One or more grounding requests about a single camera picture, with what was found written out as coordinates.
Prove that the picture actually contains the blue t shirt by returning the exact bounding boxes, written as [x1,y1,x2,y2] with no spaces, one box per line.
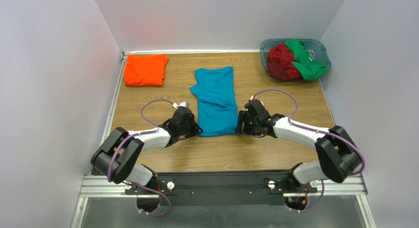
[190,66,238,137]

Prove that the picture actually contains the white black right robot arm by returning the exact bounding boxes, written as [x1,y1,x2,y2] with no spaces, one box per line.
[236,99,363,192]

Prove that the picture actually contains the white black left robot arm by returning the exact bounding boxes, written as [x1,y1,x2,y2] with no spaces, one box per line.
[90,106,203,190]

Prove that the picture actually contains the dark red t shirt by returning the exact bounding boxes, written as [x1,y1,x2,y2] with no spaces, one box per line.
[267,43,302,82]

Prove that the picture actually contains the folded orange t shirt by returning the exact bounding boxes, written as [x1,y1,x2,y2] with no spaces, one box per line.
[123,54,169,87]

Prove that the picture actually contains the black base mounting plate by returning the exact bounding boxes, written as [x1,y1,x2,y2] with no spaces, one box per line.
[117,170,323,210]

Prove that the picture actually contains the green t shirt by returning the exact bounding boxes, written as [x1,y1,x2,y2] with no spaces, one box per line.
[284,39,329,82]

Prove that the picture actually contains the translucent teal plastic bin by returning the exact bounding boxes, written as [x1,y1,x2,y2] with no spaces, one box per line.
[260,38,331,78]

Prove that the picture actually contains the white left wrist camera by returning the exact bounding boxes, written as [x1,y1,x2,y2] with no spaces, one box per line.
[172,101,190,109]

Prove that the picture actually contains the aluminium left side rail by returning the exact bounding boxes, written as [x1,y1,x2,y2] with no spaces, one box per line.
[99,53,127,145]

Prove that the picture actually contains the aluminium front frame rail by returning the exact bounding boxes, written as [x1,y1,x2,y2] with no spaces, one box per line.
[79,171,367,199]

